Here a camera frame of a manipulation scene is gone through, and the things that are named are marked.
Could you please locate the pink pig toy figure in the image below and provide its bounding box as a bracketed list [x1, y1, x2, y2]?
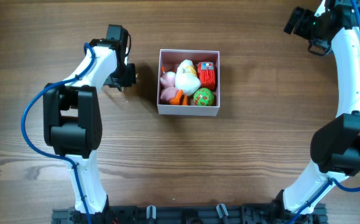
[159, 67, 179, 103]

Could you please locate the white yellow duck plush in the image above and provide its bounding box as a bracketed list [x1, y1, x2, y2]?
[170, 59, 201, 106]

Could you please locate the green numbered ball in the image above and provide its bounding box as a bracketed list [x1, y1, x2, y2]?
[193, 88, 215, 106]

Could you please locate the red toy fire truck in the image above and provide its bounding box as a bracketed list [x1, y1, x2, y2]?
[197, 62, 217, 91]

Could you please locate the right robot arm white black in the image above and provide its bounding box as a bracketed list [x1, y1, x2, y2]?
[267, 1, 360, 223]

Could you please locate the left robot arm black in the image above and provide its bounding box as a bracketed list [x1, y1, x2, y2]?
[43, 24, 136, 223]

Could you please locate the pink open cardboard box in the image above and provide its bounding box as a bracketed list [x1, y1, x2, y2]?
[157, 49, 221, 116]

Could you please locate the left blue cable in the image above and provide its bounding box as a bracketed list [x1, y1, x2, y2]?
[21, 42, 97, 224]

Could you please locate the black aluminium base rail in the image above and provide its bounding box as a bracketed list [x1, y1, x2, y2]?
[51, 203, 328, 224]

